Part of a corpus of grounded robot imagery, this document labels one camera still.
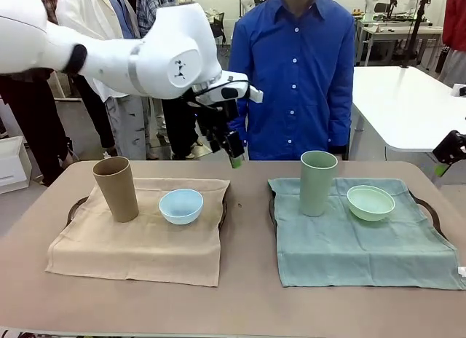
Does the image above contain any person's left forearm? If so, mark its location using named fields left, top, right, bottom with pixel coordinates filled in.
left=327, top=97, right=356, bottom=161

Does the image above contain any person in plaid shirt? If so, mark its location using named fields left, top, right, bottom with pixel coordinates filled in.
left=136, top=0, right=205, bottom=160

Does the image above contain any white storage box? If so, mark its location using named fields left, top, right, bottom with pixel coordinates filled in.
left=0, top=135, right=31, bottom=195

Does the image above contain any person in white coat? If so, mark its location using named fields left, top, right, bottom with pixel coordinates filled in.
left=56, top=0, right=149, bottom=160

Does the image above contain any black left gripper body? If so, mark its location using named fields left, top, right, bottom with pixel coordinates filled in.
left=202, top=100, right=242, bottom=135

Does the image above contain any black tripod stand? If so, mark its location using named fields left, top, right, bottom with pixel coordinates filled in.
left=403, top=0, right=431, bottom=68

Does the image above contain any white side table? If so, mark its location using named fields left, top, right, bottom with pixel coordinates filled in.
left=349, top=66, right=466, bottom=160

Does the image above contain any person in blue shirt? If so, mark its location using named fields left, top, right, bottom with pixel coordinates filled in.
left=227, top=0, right=357, bottom=161

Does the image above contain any tall green cup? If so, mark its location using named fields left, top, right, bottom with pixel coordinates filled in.
left=300, top=150, right=339, bottom=218

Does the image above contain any beige cloth mat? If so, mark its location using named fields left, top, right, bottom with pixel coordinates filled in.
left=45, top=176, right=232, bottom=288

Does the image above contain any light green bowl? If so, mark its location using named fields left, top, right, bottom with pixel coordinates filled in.
left=346, top=184, right=396, bottom=223

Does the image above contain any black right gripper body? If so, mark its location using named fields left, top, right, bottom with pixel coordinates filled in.
left=432, top=130, right=466, bottom=167

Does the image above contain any tall brown cup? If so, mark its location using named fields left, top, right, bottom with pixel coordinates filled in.
left=92, top=157, right=141, bottom=223

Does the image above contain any person in red jacket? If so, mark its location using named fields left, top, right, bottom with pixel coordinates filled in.
left=438, top=0, right=466, bottom=88

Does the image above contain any long grey workbench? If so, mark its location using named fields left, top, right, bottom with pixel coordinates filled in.
left=355, top=15, right=443, bottom=68

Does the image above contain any teal cloth mat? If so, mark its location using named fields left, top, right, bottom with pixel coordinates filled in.
left=267, top=176, right=466, bottom=291

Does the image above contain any light blue bowl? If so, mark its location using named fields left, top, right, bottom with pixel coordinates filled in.
left=158, top=189, right=205, bottom=226

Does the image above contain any dark brown serving tray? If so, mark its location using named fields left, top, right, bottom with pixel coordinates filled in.
left=67, top=190, right=229, bottom=232
left=268, top=186, right=448, bottom=240

